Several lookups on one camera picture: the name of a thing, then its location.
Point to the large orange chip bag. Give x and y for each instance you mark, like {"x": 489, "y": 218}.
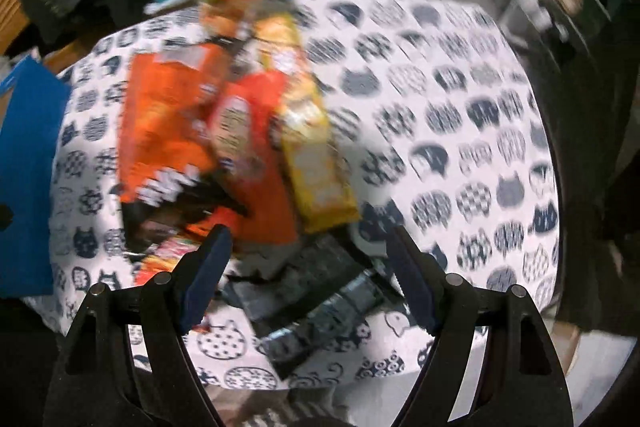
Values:
{"x": 163, "y": 147}

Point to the shoe rack with shoes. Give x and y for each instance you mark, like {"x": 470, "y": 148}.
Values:
{"x": 552, "y": 34}

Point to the cardboard box with blue flap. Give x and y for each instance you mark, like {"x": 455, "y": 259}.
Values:
{"x": 29, "y": 137}

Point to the cat pattern bedsheet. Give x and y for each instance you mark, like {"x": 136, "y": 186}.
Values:
{"x": 430, "y": 107}

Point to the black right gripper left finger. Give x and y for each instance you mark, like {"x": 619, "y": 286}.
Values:
{"x": 124, "y": 362}

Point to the orange red snack pack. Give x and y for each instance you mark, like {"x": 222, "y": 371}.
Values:
{"x": 239, "y": 128}

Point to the black foil snack bag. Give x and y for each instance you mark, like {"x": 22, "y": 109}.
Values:
{"x": 323, "y": 292}

